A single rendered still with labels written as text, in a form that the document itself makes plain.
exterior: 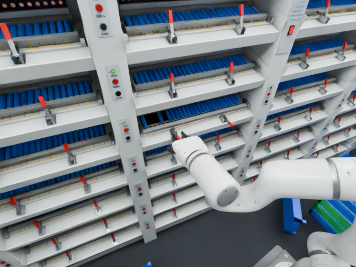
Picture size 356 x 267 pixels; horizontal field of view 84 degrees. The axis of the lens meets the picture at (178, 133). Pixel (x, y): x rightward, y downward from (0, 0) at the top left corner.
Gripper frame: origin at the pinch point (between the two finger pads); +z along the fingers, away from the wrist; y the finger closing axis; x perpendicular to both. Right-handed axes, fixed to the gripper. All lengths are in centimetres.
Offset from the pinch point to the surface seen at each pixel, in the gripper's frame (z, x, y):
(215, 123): 15.9, 7.2, -25.0
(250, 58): 22, -20, -47
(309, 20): 11, -34, -67
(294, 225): -2, 98, -82
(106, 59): 5.3, -29.9, 18.6
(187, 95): 10.4, -11.8, -8.5
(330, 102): 22, 18, -118
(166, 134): 16.3, 6.8, 0.3
